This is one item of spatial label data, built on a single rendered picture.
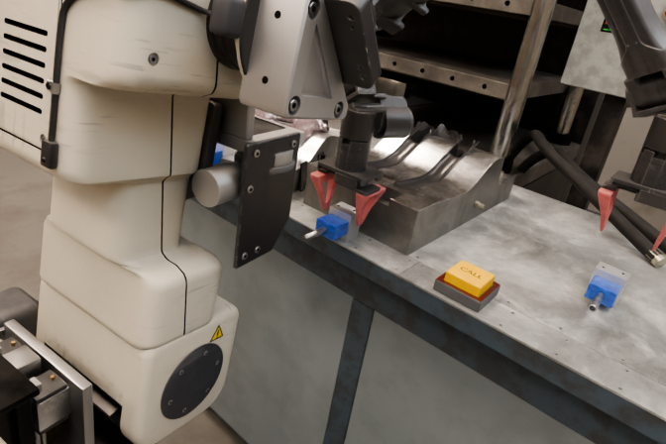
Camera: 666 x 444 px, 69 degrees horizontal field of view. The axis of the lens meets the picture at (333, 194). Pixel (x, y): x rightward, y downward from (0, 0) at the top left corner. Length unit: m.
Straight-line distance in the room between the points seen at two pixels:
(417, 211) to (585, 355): 0.33
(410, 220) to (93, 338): 0.52
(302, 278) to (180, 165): 0.56
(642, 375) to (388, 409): 0.47
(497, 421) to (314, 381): 0.42
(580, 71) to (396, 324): 0.99
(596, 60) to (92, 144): 1.40
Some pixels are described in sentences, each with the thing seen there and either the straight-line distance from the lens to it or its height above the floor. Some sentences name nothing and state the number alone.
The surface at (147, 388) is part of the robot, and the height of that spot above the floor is 0.76.
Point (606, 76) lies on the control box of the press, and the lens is 1.62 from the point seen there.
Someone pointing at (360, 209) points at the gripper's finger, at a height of 0.88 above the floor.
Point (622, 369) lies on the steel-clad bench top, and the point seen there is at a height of 0.80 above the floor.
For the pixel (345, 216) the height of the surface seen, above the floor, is 0.85.
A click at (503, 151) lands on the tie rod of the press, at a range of 1.58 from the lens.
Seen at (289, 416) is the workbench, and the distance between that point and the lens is 1.29.
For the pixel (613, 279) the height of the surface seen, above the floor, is 0.85.
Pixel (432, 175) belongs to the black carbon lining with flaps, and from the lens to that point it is 1.08.
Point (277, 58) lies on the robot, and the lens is 0.39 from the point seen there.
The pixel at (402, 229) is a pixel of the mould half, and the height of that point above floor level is 0.84.
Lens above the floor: 1.21
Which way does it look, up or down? 22 degrees down
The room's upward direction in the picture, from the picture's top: 10 degrees clockwise
